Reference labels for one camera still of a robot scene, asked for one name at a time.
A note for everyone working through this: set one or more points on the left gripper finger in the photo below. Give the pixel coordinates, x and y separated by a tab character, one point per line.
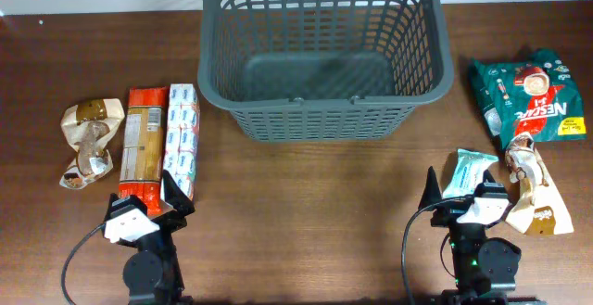
174	196
122	203

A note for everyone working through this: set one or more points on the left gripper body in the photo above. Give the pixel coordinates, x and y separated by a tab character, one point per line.
159	240

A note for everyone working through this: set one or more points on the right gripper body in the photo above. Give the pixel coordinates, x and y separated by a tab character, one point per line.
448	214

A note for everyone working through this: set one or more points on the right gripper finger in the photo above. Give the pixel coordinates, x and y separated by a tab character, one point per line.
431	193
488	177

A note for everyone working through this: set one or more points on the light teal wipes packet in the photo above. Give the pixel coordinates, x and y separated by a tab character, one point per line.
468	173

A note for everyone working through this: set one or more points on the Kleenex tissue multipack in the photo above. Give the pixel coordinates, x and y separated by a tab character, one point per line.
181	140

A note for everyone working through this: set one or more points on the beige brown snack bag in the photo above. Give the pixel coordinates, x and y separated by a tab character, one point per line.
540	209
88	127

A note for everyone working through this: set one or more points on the green Nescafe coffee bag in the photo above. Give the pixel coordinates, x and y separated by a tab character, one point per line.
538	96

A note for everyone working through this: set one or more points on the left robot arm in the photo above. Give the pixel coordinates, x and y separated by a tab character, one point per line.
152	274

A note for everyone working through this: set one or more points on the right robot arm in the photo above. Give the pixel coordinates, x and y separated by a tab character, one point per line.
484	267

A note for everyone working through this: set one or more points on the grey plastic basket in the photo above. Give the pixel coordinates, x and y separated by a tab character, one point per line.
323	70

